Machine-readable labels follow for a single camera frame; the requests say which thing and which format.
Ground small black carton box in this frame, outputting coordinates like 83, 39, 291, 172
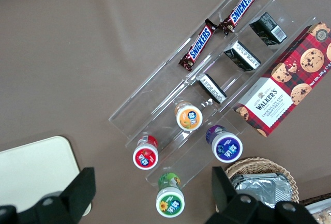
195, 73, 228, 104
249, 11, 288, 47
223, 40, 262, 73

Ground aluminium foil container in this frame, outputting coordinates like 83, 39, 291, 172
230, 173, 293, 207

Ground clear acrylic stepped shelf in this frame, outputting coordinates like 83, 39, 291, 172
108, 0, 323, 191

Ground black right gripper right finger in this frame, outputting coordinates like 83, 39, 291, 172
205, 166, 319, 224

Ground purple white-capped gum bottle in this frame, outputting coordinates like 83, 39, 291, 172
205, 125, 244, 164

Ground white rectangular bin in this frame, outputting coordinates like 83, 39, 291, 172
299, 195, 331, 224

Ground light wicker basket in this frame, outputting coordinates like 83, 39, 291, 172
224, 157, 300, 209

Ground clear bag of crackers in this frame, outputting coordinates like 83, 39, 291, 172
315, 209, 331, 224

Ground red white-capped gum bottle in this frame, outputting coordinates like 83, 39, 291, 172
132, 135, 159, 170

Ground green white-capped gum bottle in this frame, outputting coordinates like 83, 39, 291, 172
156, 172, 186, 218

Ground Snickers chocolate bar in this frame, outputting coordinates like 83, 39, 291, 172
218, 0, 260, 35
179, 19, 218, 72

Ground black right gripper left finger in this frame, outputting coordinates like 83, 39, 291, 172
0, 166, 97, 224

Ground orange white-capped gum bottle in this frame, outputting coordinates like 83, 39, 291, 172
174, 101, 203, 132

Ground red Walkers shortbread box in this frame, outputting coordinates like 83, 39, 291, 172
233, 21, 331, 138

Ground beige rectangular tray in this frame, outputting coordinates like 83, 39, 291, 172
0, 136, 92, 217

